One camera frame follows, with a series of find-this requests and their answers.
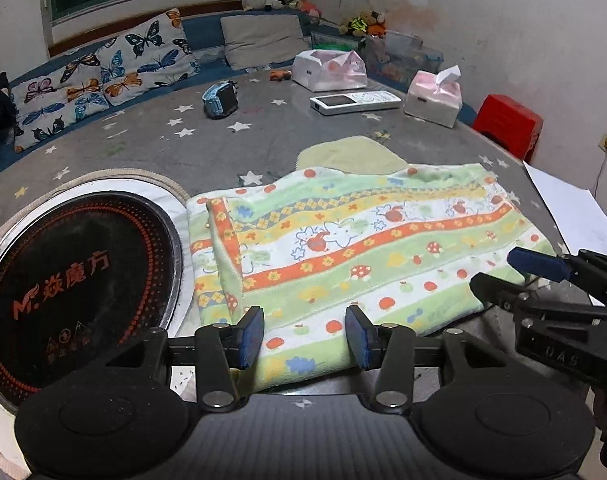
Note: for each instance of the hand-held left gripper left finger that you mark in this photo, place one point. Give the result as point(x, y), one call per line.
point(251, 336)

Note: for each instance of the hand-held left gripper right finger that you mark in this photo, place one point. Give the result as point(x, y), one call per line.
point(358, 337)

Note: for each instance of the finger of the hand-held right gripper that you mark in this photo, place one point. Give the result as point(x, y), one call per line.
point(498, 292)
point(538, 262)

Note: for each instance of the striped fruit print child's shirt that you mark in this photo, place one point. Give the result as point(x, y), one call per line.
point(358, 240)

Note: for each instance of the white paper sheet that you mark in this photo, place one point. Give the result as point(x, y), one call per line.
point(578, 210)

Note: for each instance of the red plastic stool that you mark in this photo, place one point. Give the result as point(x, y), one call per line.
point(508, 122)

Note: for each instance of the round black induction cooker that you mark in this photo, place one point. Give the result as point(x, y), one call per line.
point(78, 290)

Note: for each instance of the grey star tablecloth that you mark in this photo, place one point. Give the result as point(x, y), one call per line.
point(263, 145)

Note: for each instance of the pink tissue pack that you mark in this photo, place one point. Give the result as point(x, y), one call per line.
point(433, 100)

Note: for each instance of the white handheld device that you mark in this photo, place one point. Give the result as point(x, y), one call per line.
point(353, 102)

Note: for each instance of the blue smartwatch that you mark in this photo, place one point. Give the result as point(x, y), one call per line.
point(221, 100)

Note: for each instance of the clear plastic storage box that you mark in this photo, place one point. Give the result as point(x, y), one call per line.
point(403, 52)

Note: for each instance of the small orange toy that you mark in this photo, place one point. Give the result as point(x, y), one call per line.
point(281, 75)

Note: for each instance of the white pink tissue bag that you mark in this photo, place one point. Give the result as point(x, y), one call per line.
point(323, 72)

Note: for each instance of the orange black plush toy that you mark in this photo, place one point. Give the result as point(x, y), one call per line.
point(377, 22)

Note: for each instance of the grey pillow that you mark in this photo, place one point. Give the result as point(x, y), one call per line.
point(263, 40)

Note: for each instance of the brown plush with green vest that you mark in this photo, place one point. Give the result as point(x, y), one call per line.
point(356, 24)

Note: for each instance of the orange pink plush toy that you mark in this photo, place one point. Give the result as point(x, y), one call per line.
point(306, 7)

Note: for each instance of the brown wooden rail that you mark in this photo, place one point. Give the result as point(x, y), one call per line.
point(108, 32)

